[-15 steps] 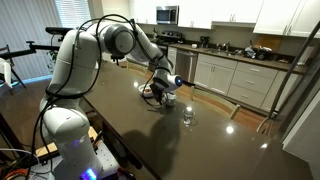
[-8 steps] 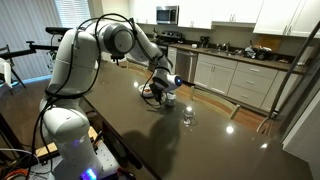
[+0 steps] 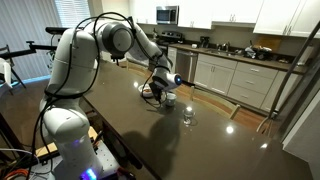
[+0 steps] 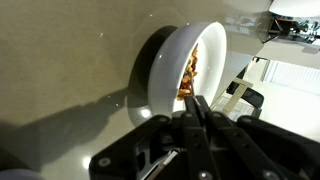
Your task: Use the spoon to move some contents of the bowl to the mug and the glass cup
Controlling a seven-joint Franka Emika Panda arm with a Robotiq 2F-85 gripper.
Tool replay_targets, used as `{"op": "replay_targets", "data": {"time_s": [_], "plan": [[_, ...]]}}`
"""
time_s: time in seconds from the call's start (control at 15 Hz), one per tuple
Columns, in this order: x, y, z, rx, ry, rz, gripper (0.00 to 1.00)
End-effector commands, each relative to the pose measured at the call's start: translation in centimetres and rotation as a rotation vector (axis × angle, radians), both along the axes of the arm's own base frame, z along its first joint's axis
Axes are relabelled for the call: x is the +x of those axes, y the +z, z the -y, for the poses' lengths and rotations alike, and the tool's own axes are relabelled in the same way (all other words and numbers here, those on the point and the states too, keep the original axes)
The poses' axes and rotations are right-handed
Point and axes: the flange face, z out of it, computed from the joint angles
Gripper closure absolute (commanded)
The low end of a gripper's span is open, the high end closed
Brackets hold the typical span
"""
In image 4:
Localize white ceramic bowl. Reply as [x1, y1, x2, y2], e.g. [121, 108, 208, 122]
[147, 21, 228, 118]

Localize white window blinds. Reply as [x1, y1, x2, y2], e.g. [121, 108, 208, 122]
[261, 59, 320, 96]

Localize light wooden chair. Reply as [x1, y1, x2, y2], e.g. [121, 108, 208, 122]
[221, 78, 254, 116]

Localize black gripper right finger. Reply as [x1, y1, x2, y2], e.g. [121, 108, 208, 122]
[194, 95, 320, 180]

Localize green potted plant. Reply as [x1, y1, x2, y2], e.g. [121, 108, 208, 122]
[298, 19, 320, 34]

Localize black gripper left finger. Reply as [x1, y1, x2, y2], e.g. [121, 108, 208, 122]
[88, 96, 221, 180]

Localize large trail mix heap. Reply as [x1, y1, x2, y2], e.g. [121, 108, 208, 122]
[176, 43, 200, 102]

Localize black office chair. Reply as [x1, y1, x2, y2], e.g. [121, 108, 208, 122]
[226, 79, 265, 109]

